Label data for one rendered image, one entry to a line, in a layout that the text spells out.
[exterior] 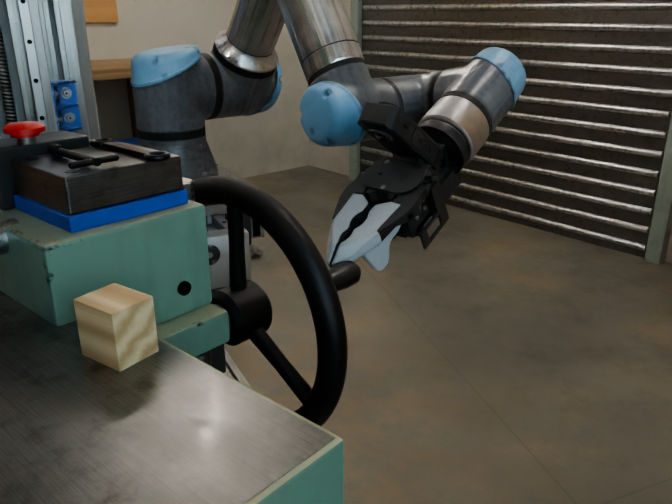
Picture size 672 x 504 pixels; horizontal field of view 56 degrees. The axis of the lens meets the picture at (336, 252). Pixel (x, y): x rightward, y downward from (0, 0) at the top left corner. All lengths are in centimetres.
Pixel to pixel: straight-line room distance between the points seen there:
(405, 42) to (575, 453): 280
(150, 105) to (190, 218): 60
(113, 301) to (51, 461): 11
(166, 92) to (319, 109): 41
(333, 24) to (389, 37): 333
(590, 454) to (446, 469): 40
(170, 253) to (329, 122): 29
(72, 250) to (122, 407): 14
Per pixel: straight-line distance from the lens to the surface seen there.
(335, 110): 72
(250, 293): 65
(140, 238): 49
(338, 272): 60
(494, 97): 77
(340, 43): 77
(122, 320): 40
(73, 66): 126
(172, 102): 109
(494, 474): 175
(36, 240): 48
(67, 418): 38
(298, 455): 33
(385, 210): 64
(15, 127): 54
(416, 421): 189
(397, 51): 408
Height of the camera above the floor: 111
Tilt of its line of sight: 21 degrees down
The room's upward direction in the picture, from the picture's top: straight up
